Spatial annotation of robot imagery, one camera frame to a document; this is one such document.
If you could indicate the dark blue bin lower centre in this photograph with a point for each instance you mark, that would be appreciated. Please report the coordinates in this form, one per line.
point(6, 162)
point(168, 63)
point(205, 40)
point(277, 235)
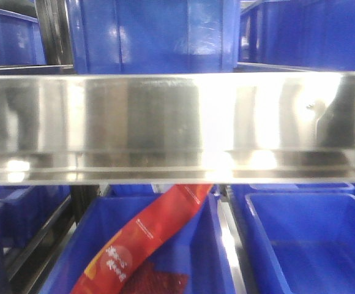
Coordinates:
point(192, 261)

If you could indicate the dark blue bin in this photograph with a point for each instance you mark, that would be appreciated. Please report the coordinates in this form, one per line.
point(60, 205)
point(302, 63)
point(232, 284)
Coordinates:
point(298, 242)
point(315, 34)
point(192, 261)
point(154, 37)
point(20, 40)
point(24, 209)

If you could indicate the dark blue bin upper centre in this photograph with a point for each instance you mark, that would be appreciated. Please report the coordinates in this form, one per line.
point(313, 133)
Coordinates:
point(154, 37)

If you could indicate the dark blue bin lower right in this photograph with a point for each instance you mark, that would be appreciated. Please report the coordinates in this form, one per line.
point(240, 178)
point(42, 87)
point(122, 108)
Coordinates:
point(298, 242)

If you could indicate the dark blue bin lower left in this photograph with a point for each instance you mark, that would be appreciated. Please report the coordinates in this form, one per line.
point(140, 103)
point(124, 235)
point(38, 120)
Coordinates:
point(24, 209)

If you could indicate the dark blue bin upper right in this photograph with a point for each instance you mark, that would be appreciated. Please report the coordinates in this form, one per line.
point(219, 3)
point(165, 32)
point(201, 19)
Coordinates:
point(315, 34)

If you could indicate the dark blue bin upper left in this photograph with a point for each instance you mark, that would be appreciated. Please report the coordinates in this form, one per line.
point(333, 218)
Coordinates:
point(20, 40)

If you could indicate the steel divider strip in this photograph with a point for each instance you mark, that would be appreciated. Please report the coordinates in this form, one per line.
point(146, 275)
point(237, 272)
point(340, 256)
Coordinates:
point(232, 244)

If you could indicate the red snack bag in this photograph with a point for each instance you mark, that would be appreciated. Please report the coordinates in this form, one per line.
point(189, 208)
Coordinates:
point(114, 264)

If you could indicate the stainless steel shelf rail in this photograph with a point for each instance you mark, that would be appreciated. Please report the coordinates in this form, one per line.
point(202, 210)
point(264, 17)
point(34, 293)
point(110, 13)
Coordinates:
point(192, 128)

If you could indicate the black shelf frame bar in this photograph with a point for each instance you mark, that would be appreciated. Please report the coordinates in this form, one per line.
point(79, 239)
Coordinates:
point(28, 268)

